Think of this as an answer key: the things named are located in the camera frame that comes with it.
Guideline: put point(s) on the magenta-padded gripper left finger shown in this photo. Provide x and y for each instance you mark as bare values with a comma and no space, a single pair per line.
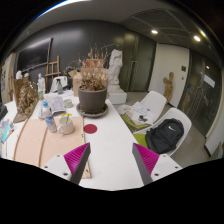
71,163

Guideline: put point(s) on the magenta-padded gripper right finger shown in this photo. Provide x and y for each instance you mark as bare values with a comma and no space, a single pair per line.
151,163

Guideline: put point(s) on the blue-capped white drink bottle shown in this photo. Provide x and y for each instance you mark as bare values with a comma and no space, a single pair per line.
50,120

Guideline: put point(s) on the black backpack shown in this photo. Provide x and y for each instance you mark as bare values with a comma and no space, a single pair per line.
165,135

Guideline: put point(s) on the white ceramic mug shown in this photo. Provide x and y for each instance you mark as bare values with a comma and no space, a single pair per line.
66,127

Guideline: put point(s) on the flat round red coaster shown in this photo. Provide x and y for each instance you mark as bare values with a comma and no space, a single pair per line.
90,128

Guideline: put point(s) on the light wooden board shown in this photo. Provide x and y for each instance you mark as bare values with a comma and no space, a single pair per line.
33,140

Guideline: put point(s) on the gold stirrer with yellow tag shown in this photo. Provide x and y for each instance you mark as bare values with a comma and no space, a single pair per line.
67,115

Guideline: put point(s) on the stack of papers and folders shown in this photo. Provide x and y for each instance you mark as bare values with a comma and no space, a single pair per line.
140,113

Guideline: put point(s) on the small round white tin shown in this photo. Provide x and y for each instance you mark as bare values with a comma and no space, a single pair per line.
68,103

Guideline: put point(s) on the grey pot with dried plant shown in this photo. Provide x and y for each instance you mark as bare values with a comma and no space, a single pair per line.
92,100

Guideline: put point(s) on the white bottle with green label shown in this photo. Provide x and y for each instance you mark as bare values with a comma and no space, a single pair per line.
40,96

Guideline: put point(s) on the colourful packets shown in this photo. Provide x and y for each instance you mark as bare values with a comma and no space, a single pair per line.
5,130

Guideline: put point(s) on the dark spray bottle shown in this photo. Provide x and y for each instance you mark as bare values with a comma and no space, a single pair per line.
59,87

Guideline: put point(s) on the brown carved sculpture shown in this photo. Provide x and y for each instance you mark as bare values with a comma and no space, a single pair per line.
26,100

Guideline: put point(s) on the wooden figure sculpture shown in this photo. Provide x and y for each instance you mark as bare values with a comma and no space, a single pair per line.
168,86

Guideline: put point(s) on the cardboard box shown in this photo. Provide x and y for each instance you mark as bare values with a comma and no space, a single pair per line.
77,85

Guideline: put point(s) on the small white figurine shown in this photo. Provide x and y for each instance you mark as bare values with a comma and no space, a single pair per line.
41,83
19,75

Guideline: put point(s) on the wooden easel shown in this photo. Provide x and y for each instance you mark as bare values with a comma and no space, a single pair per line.
52,66

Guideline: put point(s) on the large white plaster statue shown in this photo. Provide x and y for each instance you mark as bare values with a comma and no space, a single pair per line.
115,68

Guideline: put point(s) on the white cabinet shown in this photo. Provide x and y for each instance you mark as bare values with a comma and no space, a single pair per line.
8,80

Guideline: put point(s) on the round ceiling lights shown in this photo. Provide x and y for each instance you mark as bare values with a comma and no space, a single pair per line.
197,38

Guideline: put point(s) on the long ceiling light strip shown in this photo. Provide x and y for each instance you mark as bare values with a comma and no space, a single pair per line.
63,4

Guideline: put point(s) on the white pedestal block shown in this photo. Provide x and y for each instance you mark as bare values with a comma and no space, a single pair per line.
117,97

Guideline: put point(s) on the black wall screen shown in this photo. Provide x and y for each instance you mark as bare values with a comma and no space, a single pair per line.
33,55

